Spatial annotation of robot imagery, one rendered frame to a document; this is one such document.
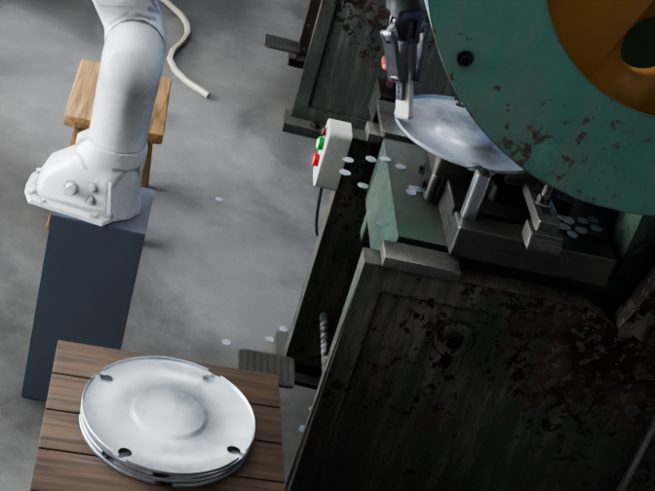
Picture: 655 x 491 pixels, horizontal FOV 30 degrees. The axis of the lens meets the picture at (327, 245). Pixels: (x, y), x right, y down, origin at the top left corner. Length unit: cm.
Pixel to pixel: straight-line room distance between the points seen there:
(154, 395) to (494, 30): 84
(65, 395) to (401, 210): 69
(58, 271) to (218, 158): 132
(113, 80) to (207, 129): 165
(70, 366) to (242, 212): 135
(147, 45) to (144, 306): 93
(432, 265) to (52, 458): 72
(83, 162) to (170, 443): 62
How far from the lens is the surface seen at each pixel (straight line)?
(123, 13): 227
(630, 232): 228
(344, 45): 388
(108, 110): 228
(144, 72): 217
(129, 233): 236
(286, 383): 255
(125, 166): 233
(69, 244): 239
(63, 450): 200
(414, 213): 227
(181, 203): 339
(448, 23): 171
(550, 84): 177
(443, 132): 228
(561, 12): 182
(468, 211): 218
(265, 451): 208
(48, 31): 425
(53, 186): 238
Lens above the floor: 169
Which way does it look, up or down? 30 degrees down
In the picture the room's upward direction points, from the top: 17 degrees clockwise
